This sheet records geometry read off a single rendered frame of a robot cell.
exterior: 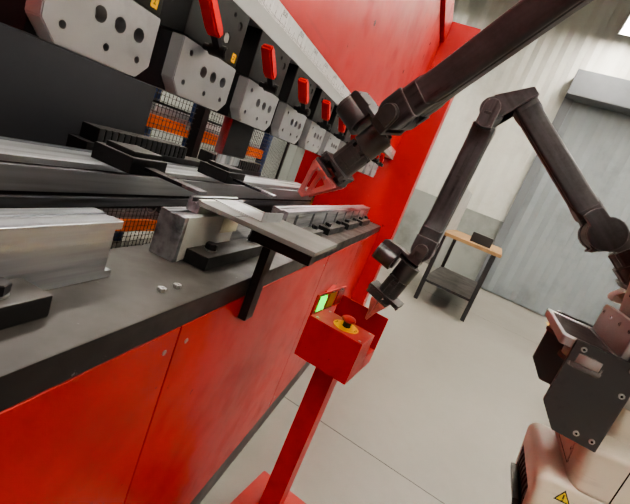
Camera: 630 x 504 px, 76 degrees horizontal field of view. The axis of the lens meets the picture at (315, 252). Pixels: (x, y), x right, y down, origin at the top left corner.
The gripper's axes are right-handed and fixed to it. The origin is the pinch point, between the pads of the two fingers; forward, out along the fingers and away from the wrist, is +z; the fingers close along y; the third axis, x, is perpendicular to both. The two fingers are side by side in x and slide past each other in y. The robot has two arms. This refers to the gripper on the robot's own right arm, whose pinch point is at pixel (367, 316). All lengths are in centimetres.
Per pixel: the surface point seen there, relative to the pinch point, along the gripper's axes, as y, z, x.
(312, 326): 7.6, 6.8, 15.2
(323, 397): -5.9, 23.8, 8.3
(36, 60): 88, -11, 52
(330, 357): -1.2, 9.5, 15.2
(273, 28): 43, -46, 42
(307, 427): -8.0, 34.6, 8.3
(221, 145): 40, -22, 42
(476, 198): 70, -53, -720
